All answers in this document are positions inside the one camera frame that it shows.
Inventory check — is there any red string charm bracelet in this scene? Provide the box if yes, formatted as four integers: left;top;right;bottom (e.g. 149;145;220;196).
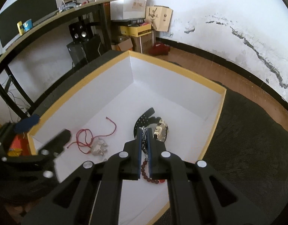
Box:
67;116;117;161

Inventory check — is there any dark red bead bracelet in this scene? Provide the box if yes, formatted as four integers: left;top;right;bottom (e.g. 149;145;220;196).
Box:
140;159;166;184

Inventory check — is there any silver chain necklace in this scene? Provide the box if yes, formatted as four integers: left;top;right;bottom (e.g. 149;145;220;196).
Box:
139;126;151;161

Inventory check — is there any black patterned table cloth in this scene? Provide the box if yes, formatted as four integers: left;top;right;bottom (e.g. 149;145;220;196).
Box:
34;50;288;224

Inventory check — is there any yellow cardboard box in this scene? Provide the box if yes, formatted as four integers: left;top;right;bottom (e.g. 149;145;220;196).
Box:
27;50;227;225

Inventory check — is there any black speaker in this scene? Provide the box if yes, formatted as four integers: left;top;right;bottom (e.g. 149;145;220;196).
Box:
69;22;93;43

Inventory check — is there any black computer monitor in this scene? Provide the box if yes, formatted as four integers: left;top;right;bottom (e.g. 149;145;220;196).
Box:
0;0;57;47

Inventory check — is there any brown cardboard box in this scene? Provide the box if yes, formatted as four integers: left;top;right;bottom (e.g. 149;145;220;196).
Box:
131;31;156;54

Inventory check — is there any black desk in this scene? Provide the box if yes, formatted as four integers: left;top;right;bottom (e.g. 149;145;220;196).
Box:
0;0;118;119

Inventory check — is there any red cloth on floor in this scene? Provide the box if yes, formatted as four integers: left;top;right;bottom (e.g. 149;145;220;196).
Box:
148;42;170;56

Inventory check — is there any white paper bag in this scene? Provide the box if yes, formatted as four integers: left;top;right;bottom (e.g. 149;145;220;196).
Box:
110;0;147;20

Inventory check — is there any brown paper bag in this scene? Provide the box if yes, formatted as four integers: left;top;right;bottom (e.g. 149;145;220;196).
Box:
145;6;173;32

